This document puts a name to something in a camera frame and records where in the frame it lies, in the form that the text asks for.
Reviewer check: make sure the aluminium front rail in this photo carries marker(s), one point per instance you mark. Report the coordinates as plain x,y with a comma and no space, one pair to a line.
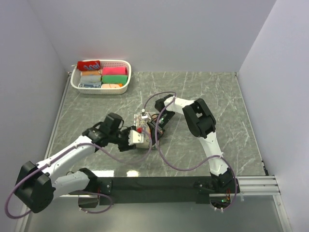
249,185

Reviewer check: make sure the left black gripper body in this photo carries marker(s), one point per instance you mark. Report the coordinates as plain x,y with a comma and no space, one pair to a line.
121,137

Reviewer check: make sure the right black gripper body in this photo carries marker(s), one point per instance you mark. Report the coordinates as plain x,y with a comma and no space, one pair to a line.
163,121

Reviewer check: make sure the peach rolled towel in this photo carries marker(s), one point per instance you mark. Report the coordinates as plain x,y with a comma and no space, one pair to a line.
111,86

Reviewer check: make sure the orange rolled towel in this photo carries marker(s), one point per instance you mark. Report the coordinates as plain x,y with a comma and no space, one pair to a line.
91,73

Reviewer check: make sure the white plastic basket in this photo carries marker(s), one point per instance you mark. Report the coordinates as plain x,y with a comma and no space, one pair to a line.
76,75

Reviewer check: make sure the green rolled towel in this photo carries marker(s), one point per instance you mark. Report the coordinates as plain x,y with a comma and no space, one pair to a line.
114,79

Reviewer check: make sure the grey rolled towel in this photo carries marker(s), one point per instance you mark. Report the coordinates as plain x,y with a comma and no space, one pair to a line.
90,78

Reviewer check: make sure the pink rolled towel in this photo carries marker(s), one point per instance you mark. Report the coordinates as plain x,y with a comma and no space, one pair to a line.
120,70

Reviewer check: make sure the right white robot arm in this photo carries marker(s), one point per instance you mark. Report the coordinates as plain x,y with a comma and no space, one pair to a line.
201,123

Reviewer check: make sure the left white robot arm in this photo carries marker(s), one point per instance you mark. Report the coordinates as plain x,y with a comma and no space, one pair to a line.
40,183

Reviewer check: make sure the red blue cat towel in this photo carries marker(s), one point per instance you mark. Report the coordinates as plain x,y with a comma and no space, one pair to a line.
92,65

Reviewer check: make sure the white printed towel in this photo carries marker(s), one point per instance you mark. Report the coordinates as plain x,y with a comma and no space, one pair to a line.
142,123

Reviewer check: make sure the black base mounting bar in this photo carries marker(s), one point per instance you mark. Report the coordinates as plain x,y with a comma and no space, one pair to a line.
175,189

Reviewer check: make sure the blue patterned rolled towel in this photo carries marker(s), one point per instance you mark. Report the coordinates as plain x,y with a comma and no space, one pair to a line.
90,85

